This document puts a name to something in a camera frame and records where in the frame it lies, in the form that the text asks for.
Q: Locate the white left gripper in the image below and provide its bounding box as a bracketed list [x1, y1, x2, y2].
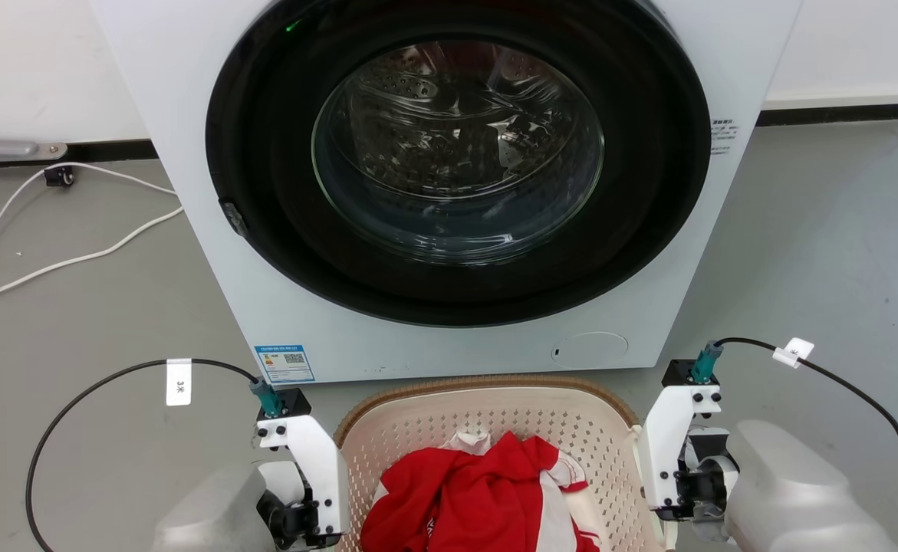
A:
[255, 413, 351, 551]

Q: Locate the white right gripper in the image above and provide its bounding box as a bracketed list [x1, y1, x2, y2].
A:
[637, 385, 741, 524]

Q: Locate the beige perforated laundry basket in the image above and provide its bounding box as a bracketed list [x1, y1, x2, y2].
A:
[332, 375, 668, 552]

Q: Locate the blue energy label sticker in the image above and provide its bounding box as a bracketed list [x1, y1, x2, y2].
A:
[254, 344, 317, 385]

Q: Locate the red and white garment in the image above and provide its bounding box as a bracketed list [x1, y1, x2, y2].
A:
[360, 431, 601, 552]

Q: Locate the white front-load washing machine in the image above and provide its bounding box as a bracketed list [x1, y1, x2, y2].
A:
[90, 0, 804, 384]

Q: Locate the white text warning sticker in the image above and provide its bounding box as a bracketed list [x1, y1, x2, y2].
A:
[709, 117, 736, 157]

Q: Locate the black round washer door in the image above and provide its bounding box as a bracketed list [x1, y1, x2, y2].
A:
[205, 0, 712, 328]

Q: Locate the white printed cable tag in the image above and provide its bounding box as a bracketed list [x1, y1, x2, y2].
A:
[166, 357, 193, 407]

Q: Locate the white folded cable tag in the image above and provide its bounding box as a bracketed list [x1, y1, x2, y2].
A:
[771, 337, 816, 370]

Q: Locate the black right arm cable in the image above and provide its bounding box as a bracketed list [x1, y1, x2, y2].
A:
[690, 337, 898, 552]

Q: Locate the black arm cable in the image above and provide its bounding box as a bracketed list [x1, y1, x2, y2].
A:
[690, 337, 898, 552]
[25, 357, 285, 552]

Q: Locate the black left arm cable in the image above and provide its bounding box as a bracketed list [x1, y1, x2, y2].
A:
[25, 357, 285, 552]

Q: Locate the white floor cable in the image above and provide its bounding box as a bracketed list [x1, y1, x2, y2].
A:
[0, 162, 178, 547]
[0, 205, 186, 311]

